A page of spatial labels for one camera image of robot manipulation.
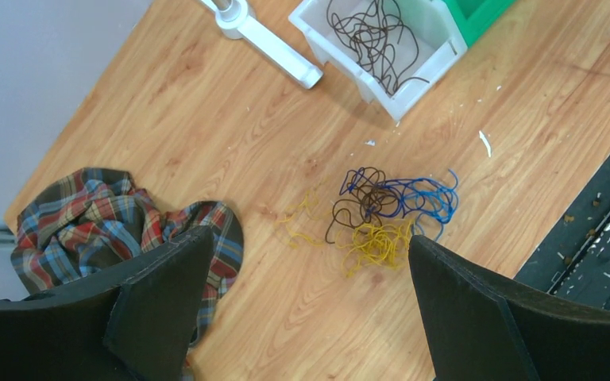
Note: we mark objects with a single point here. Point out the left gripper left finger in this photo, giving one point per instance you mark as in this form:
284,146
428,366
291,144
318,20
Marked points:
131,321

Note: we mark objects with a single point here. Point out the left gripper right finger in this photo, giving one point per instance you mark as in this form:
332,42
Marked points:
481,325

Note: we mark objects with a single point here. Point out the plaid flannel shirt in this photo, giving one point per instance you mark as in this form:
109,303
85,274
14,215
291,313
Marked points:
95,218

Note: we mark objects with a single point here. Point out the white plastic bin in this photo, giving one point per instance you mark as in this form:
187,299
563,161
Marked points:
394,51

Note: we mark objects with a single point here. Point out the green plastic bin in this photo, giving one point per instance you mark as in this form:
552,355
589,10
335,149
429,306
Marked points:
474,17

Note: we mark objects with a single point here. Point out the metal pole with white base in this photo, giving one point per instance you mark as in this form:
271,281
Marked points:
237,21

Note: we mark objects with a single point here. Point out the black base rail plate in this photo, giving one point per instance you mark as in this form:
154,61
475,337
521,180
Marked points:
573,260

